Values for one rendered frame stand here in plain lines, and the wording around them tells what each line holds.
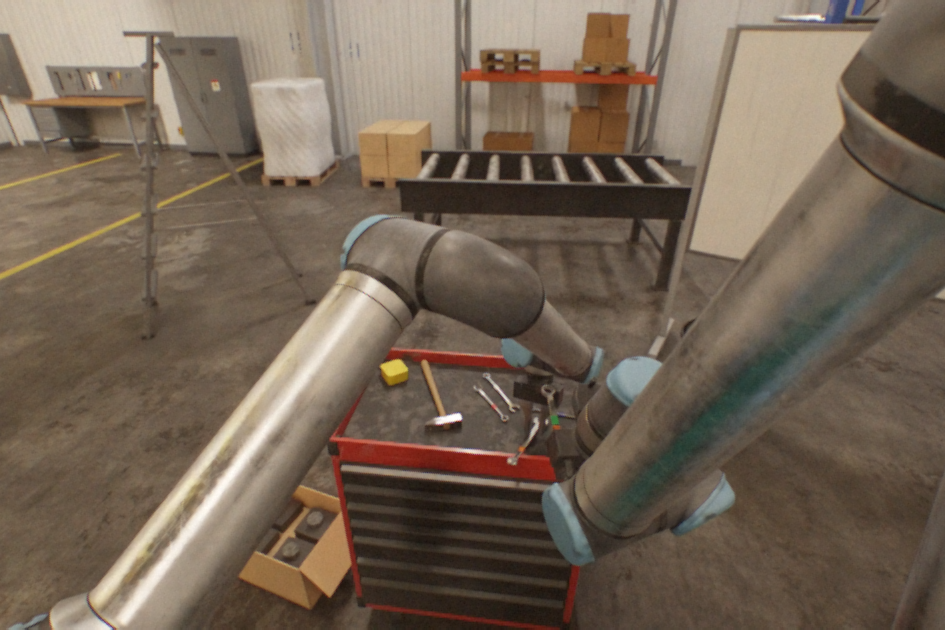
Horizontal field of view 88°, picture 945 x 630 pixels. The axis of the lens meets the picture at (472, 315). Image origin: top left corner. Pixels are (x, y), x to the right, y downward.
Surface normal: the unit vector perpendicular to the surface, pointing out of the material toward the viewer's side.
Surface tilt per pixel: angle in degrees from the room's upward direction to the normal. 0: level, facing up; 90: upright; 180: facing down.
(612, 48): 90
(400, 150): 90
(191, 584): 64
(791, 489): 0
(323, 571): 42
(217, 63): 90
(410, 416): 0
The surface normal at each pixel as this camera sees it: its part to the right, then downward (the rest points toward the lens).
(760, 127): -0.52, 0.42
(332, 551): 0.63, -0.53
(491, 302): 0.21, 0.41
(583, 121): -0.13, 0.49
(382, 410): 0.00, -0.87
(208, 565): 0.62, -0.05
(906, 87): -0.97, 0.05
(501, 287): 0.43, 0.11
